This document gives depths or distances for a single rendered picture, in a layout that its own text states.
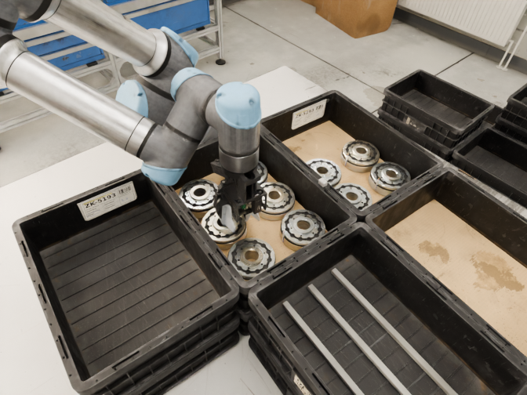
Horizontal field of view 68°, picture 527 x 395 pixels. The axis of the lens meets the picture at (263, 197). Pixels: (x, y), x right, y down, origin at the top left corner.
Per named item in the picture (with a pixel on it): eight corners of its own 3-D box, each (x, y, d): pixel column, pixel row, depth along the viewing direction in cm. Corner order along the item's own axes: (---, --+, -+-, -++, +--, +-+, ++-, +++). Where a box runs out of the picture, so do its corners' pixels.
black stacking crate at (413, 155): (252, 156, 112) (253, 124, 104) (328, 121, 125) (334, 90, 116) (350, 249, 91) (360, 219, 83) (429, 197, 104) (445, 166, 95)
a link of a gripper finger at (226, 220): (227, 247, 86) (232, 218, 80) (214, 229, 90) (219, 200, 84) (238, 242, 88) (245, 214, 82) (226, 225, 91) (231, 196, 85)
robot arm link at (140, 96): (143, 125, 113) (102, 111, 102) (164, 85, 111) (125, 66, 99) (165, 145, 107) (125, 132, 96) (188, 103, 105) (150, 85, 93)
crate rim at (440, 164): (252, 129, 105) (252, 121, 103) (333, 95, 118) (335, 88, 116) (358, 225, 84) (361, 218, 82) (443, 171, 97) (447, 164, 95)
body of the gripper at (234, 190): (235, 226, 80) (234, 185, 71) (216, 198, 84) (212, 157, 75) (267, 211, 83) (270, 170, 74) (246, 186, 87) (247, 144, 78)
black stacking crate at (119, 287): (34, 255, 87) (11, 224, 79) (155, 200, 100) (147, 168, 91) (98, 415, 66) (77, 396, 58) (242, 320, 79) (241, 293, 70)
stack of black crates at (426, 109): (361, 161, 212) (382, 88, 178) (394, 139, 226) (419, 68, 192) (423, 204, 192) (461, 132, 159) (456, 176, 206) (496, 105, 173)
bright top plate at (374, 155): (335, 149, 108) (335, 147, 108) (361, 137, 113) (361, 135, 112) (360, 170, 103) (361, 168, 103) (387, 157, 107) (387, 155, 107)
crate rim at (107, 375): (14, 229, 80) (9, 222, 78) (149, 172, 93) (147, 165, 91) (80, 401, 59) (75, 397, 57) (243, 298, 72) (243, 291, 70)
